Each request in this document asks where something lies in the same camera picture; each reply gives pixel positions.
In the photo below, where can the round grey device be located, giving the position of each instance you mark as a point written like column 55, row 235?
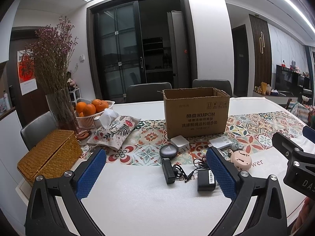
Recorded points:
column 168, row 151

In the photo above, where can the dark interior door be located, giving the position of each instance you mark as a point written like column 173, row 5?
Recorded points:
column 242, row 59

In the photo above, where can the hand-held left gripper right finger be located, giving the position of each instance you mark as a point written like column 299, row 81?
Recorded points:
column 221, row 174

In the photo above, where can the brown cardboard box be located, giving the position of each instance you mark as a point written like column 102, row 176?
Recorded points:
column 194, row 118

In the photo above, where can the white cube charger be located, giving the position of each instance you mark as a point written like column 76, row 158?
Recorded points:
column 179, row 142

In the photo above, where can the white plastic fruit basket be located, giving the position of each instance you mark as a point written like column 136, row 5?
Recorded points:
column 86, row 123

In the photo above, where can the orange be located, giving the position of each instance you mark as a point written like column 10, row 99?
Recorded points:
column 80, row 107
column 89, row 110
column 101, row 104

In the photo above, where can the grey refrigerator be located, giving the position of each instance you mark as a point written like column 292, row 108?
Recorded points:
column 176, row 49

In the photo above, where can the brown round dish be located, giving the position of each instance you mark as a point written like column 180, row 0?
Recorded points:
column 83, row 135

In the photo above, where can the red wall calendar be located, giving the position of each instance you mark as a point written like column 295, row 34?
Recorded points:
column 27, row 73

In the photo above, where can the patterned white tablecloth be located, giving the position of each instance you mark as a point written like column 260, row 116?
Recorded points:
column 137, row 201

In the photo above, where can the pink round case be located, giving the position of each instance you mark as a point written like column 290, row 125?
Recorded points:
column 242, row 162

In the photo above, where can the black television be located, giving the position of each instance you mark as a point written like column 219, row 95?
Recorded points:
column 290, row 78

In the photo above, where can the white tissue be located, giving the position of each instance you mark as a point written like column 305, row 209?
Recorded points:
column 107, row 118

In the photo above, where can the woven wicker box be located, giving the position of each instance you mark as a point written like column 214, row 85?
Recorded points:
column 49, row 152

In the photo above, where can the wooden slat wall panel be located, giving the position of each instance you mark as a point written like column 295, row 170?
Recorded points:
column 259, row 54

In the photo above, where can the small black adapter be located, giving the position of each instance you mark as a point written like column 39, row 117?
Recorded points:
column 168, row 170

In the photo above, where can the floral fabric tissue box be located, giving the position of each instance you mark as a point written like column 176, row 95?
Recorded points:
column 115, row 130

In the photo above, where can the striped chair cushion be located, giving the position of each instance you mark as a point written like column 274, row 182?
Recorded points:
column 299, row 110

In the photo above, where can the sliding glass door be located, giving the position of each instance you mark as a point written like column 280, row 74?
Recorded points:
column 115, row 49

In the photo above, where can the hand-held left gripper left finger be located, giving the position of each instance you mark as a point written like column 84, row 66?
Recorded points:
column 91, row 174

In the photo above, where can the grey chair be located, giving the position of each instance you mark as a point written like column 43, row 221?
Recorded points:
column 211, row 84
column 37, row 127
column 147, row 92

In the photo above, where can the white shelf with plush toys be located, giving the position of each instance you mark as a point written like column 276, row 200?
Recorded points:
column 73, row 91

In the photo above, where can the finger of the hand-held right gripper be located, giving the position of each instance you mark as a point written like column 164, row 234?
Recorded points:
column 309, row 132
column 285, row 142

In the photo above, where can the dark wooden door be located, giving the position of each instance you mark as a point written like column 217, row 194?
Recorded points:
column 14, row 41

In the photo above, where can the dried purple flowers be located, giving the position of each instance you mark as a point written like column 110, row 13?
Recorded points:
column 51, row 54

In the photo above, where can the white multi-plug adapter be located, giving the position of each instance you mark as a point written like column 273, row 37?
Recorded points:
column 220, row 142

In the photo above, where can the glass vase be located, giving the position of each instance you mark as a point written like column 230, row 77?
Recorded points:
column 61, row 113

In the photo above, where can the yellow box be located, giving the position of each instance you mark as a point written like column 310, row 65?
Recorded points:
column 263, row 87

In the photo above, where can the black power brick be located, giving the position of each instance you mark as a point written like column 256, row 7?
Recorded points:
column 205, row 180

